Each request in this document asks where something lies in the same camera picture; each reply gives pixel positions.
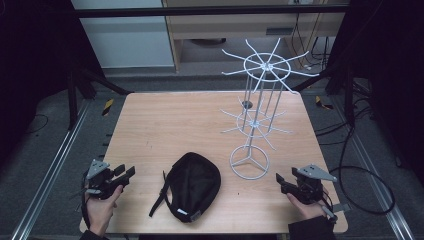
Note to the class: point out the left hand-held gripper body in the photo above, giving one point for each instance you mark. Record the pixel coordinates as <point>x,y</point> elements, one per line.
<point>98,181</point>

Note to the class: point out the black horizontal frame bar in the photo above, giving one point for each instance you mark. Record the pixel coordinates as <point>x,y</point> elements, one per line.
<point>200,11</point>

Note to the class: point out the white cabinet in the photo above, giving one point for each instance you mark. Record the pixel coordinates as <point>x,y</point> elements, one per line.
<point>130,40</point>

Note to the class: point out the black baseball cap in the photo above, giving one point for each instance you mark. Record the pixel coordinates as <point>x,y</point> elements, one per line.
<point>195,185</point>

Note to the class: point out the person's left hand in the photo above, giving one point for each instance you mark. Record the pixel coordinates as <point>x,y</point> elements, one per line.
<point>100,210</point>

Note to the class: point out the person's right hand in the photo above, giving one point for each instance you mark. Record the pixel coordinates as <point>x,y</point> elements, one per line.
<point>308,210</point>

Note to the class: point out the black metal stand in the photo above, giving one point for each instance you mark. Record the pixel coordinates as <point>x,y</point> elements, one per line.
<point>72,96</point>
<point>348,96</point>

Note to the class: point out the yellow black striped tape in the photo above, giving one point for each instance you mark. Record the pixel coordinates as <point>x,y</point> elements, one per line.
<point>107,106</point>
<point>322,103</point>

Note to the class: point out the black curtain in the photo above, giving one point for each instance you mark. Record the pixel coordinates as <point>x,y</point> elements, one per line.
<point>393,83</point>
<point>30,66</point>

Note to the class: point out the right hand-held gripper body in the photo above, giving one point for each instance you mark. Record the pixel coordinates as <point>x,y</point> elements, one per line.
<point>308,188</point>

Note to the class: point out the aluminium floor rail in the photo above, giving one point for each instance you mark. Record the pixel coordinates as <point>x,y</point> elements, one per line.
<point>380,186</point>
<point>50,170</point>

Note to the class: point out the black round table grommet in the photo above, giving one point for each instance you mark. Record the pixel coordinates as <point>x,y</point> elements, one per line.
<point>247,104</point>

